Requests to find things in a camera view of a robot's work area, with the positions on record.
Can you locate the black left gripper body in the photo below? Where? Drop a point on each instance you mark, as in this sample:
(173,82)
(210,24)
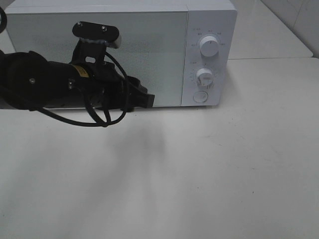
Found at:
(94,81)

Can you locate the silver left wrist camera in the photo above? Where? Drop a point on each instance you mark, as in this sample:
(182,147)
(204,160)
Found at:
(98,34)

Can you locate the lower white timer knob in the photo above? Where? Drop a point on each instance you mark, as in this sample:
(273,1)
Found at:
(204,77)

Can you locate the upper white power knob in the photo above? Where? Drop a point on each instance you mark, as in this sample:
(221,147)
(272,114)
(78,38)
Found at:
(209,45)

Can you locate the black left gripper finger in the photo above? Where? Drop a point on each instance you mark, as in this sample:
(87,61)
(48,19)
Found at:
(136,95)

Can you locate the round door release button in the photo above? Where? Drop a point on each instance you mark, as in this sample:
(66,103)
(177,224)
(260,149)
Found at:
(200,97)

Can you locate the white adjacent table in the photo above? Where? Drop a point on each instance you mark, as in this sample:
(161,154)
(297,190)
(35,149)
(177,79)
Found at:
(259,34)

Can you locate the white microwave door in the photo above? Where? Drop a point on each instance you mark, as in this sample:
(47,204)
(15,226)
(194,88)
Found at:
(152,46)

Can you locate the white microwave oven body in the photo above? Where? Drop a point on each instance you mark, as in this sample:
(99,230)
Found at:
(204,17)

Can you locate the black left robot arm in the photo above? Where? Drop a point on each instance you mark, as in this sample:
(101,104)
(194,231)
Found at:
(57,85)

